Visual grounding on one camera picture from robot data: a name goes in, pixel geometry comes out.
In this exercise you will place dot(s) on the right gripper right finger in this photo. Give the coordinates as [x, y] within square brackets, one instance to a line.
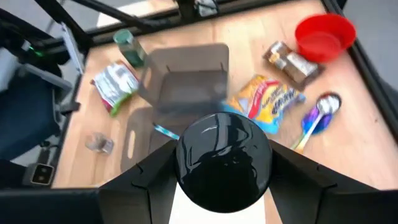
[295, 186]

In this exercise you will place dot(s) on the red plastic bowl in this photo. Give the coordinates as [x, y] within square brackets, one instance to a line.
[323, 37]

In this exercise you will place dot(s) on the black-lid spice jar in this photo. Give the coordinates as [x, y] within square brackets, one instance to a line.
[224, 161]

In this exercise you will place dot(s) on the green and white snack packet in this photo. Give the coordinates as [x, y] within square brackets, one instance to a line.
[115, 87]

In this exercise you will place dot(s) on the black aluminium frame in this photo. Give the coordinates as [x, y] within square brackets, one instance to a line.
[68, 28]

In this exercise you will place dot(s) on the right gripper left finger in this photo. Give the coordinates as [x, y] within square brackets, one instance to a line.
[143, 193]

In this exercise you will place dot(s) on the yellow red blue snack bag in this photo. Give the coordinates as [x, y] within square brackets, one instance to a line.
[267, 99]

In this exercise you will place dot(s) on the black device with green light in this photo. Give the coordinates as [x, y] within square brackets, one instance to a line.
[37, 40]

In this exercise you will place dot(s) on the brown chocolate snack packet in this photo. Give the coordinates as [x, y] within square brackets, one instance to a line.
[292, 65]

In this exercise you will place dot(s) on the grey table-level camera box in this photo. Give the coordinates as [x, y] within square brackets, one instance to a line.
[38, 174]

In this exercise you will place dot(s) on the dark blue office chair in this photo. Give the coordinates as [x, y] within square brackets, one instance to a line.
[25, 118]

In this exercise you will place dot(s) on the green-lid spice jar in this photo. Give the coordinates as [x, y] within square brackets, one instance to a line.
[130, 46]

